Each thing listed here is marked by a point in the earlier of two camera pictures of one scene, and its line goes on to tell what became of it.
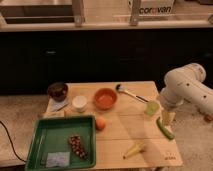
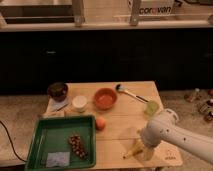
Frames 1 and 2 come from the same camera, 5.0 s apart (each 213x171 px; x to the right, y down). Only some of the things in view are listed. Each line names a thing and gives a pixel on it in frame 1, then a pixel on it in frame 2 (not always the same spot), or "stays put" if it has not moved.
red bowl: [105, 99] stays put
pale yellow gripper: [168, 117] to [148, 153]
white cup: [80, 103] stays put
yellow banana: [136, 149] stays put
